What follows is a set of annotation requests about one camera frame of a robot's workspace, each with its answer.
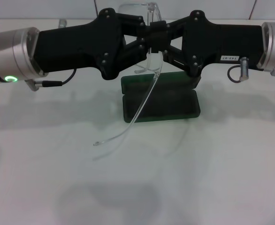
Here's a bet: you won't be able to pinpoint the arm black plug cable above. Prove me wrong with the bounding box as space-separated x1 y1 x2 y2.
25 67 77 91
227 57 250 83

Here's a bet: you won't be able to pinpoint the green glasses case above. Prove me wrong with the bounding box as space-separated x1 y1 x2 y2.
120 71 201 124

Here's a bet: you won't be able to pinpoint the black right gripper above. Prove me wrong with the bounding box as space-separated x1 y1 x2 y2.
149 9 266 78

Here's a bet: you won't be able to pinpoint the right arm black plug cable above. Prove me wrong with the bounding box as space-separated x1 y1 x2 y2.
227 57 250 83

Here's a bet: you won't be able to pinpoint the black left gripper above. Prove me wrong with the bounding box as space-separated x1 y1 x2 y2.
33 8 153 82

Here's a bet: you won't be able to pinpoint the left arm black plug cable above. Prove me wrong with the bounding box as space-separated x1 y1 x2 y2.
25 67 77 91

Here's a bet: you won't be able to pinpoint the clear transparent glasses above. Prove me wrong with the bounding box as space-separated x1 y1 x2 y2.
92 1 164 149

